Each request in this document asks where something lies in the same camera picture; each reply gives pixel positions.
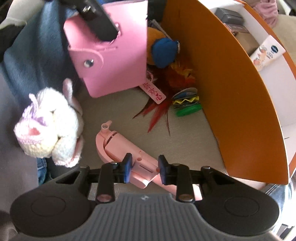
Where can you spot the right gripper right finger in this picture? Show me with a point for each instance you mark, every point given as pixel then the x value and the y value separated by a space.
pixel 182 177

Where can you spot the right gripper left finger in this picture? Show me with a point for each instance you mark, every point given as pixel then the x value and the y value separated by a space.
pixel 108 175

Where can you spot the white crochet bunny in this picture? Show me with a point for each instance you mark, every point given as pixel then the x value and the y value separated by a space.
pixel 52 125

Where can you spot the red feather toy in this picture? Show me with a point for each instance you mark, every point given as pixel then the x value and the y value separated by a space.
pixel 170 80

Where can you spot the dark grey box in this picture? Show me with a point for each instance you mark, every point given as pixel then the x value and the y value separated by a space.
pixel 229 17

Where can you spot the brown bear plush blue hat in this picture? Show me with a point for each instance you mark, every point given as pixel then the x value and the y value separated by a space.
pixel 162 50

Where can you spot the brown photo card box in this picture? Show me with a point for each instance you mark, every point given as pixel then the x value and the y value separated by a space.
pixel 235 29

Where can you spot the beige sofa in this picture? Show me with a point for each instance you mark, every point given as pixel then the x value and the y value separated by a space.
pixel 188 140

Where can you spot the burger shaped toy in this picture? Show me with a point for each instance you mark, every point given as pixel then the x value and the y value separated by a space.
pixel 186 102

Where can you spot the person's left leg jeans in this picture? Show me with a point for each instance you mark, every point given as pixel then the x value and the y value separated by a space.
pixel 37 58

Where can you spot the pink charm tag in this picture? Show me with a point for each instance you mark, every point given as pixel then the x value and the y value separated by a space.
pixel 151 90

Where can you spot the orange storage box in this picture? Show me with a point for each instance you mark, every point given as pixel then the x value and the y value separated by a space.
pixel 251 112

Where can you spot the brown cardboard box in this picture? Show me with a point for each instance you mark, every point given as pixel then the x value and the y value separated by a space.
pixel 248 42

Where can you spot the white hand cream tube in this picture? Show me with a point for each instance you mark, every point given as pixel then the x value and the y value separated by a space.
pixel 266 53

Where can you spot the pink velvet cloth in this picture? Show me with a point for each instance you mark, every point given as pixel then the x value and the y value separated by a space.
pixel 268 10

